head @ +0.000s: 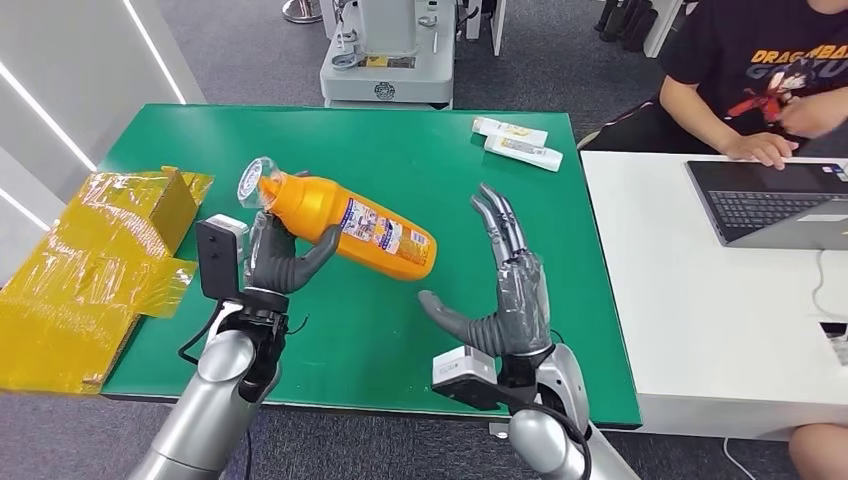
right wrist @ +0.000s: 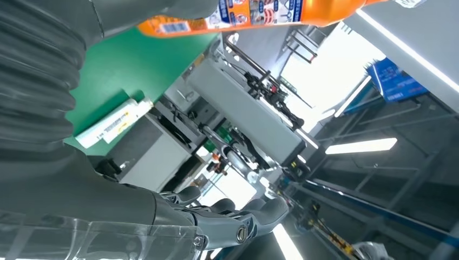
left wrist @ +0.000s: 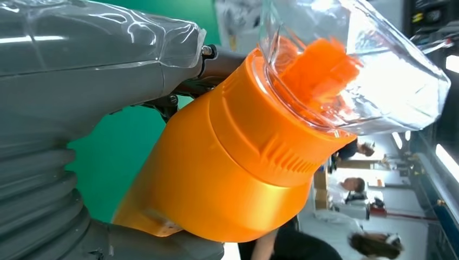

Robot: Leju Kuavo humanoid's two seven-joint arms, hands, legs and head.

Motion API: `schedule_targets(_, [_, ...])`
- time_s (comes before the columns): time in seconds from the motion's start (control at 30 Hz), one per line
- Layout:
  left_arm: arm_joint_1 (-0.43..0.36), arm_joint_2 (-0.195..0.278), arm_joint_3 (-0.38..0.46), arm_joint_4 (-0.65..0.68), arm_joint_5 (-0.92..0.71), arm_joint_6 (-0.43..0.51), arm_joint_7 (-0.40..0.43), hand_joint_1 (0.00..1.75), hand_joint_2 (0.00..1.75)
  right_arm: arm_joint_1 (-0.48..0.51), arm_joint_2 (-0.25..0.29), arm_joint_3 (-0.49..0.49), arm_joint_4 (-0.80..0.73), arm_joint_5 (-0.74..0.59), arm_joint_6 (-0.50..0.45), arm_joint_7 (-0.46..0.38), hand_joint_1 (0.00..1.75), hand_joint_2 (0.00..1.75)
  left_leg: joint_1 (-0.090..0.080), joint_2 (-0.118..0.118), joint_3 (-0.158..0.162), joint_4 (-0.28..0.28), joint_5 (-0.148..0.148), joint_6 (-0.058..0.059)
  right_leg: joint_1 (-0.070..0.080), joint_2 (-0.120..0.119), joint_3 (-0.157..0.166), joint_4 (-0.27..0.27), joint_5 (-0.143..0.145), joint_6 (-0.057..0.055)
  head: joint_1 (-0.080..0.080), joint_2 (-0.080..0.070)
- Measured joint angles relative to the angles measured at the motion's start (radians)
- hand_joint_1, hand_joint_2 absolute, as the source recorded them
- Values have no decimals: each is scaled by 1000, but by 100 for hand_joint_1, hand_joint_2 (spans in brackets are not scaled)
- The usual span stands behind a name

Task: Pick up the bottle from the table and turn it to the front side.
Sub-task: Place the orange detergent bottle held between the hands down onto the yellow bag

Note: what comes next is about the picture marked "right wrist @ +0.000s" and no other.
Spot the white tube with grey print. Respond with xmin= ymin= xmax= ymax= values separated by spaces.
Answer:
xmin=74 ymin=97 xmax=139 ymax=150

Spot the white tube with yellow print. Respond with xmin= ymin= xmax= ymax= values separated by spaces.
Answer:
xmin=102 ymin=99 xmax=155 ymax=144

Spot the blue sign board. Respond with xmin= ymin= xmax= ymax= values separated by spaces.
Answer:
xmin=365 ymin=57 xmax=429 ymax=103

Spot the blue rail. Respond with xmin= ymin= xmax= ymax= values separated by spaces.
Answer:
xmin=305 ymin=179 xmax=459 ymax=248

